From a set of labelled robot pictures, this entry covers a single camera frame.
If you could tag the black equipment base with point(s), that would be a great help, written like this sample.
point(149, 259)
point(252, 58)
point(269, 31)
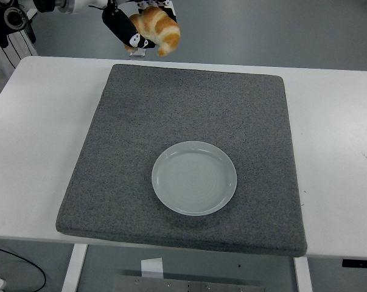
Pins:
point(31, 34)

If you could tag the small silver square cover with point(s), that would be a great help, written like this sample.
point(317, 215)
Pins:
point(137, 54)

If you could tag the grey fabric mat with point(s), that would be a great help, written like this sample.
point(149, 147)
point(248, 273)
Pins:
point(247, 121)

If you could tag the round grey plate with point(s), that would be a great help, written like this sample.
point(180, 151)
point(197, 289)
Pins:
point(193, 179)

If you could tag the white table leg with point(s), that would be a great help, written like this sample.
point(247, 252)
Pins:
point(302, 275)
point(75, 267)

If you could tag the grey metal plate with screws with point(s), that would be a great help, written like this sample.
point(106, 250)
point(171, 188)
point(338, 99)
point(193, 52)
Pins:
point(186, 286)

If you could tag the croissant bread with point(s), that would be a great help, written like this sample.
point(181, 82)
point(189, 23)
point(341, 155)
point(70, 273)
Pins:
point(162, 27)

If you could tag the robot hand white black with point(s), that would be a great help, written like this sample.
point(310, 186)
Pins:
point(119, 24)

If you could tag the black table control panel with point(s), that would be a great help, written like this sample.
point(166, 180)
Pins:
point(359, 263)

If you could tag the white tape strip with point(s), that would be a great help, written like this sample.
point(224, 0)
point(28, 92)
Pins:
point(152, 267)

